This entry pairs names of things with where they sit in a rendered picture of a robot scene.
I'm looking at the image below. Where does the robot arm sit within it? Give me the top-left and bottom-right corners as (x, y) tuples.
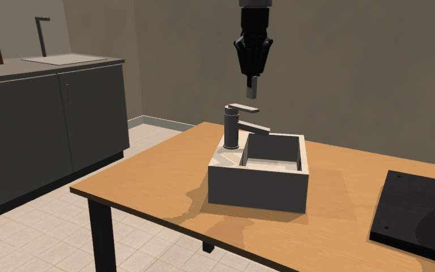
(239, 0), (272, 8)

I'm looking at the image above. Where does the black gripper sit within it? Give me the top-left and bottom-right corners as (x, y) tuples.
(233, 8), (273, 99)

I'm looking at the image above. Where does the square sink basin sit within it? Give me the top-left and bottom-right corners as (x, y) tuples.
(208, 131), (309, 214)

